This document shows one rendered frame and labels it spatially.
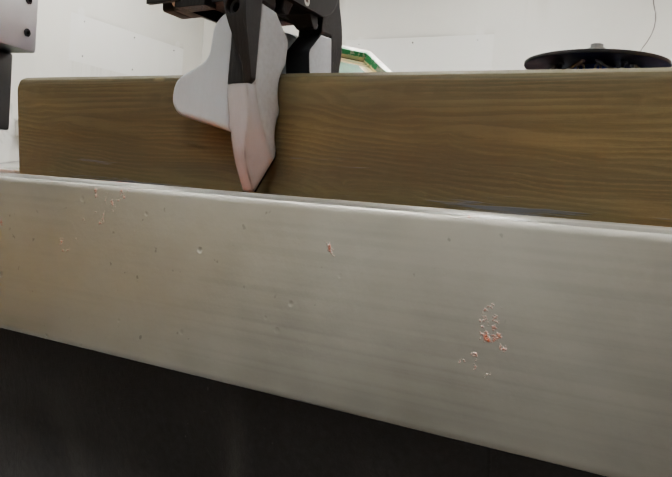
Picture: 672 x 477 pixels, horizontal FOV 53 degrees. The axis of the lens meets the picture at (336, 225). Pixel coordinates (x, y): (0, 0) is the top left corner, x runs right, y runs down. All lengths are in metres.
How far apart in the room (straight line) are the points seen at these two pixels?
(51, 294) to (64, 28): 5.15
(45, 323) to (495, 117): 0.21
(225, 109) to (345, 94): 0.06
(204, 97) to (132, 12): 5.42
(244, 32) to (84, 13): 5.12
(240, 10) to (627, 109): 0.18
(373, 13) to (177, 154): 5.18
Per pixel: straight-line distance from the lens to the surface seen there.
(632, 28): 5.00
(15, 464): 0.35
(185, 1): 0.38
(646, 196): 0.30
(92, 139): 0.45
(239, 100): 0.34
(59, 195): 0.17
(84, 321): 0.16
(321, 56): 0.40
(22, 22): 0.86
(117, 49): 5.63
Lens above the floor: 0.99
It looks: 3 degrees down
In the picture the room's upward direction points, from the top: 4 degrees clockwise
